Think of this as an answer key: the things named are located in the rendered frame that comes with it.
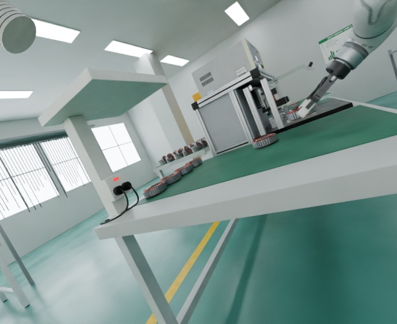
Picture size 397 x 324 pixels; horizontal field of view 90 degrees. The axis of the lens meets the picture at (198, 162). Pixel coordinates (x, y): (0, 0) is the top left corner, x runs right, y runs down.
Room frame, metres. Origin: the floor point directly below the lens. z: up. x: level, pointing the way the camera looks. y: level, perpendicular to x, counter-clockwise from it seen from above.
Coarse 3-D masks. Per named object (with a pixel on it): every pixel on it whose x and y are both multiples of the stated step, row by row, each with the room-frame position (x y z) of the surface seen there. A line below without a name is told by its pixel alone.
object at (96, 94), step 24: (96, 72) 0.61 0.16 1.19; (120, 72) 0.68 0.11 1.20; (72, 96) 0.64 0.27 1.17; (96, 96) 0.71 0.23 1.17; (120, 96) 0.81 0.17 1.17; (144, 96) 0.93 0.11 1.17; (48, 120) 0.74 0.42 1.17; (72, 120) 0.78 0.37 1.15; (96, 144) 0.82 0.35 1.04; (96, 168) 0.78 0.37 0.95; (120, 192) 0.74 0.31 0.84
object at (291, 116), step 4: (300, 108) 0.85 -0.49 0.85; (312, 108) 0.77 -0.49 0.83; (316, 108) 0.78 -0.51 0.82; (288, 112) 0.83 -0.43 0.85; (292, 112) 0.80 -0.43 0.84; (296, 112) 0.79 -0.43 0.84; (308, 112) 0.77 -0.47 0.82; (312, 112) 0.78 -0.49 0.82; (288, 116) 0.82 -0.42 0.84; (292, 116) 0.80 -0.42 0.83; (296, 116) 0.79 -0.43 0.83; (288, 120) 0.84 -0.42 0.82; (292, 120) 0.82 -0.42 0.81
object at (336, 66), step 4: (332, 60) 0.76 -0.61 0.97; (336, 60) 0.73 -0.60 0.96; (332, 64) 0.74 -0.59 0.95; (336, 64) 0.73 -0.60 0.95; (340, 64) 0.72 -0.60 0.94; (344, 64) 0.72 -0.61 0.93; (328, 68) 0.75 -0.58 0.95; (332, 68) 0.74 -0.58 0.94; (336, 68) 0.73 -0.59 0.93; (340, 68) 0.72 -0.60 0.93; (344, 68) 0.72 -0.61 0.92; (348, 68) 0.72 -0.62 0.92; (328, 72) 0.78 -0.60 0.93; (332, 72) 0.75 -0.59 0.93; (336, 72) 0.73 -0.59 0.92; (340, 72) 0.72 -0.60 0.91; (344, 72) 0.72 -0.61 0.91; (348, 72) 0.73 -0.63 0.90; (328, 76) 0.75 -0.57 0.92; (340, 76) 0.73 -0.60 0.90; (344, 76) 0.73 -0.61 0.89
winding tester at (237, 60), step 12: (240, 48) 1.22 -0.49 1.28; (216, 60) 1.30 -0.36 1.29; (228, 60) 1.26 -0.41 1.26; (240, 60) 1.23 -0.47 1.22; (252, 60) 1.19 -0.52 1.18; (204, 72) 1.35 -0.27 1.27; (216, 72) 1.31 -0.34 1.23; (228, 72) 1.28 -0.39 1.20; (240, 72) 1.24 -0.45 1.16; (204, 84) 1.37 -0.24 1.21; (216, 84) 1.33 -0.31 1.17
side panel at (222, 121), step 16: (224, 96) 1.19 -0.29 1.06; (208, 112) 1.26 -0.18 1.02; (224, 112) 1.21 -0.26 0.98; (240, 112) 1.15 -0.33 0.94; (208, 128) 1.28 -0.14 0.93; (224, 128) 1.23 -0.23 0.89; (240, 128) 1.18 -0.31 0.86; (208, 144) 1.29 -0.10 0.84; (224, 144) 1.25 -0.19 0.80; (240, 144) 1.19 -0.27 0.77
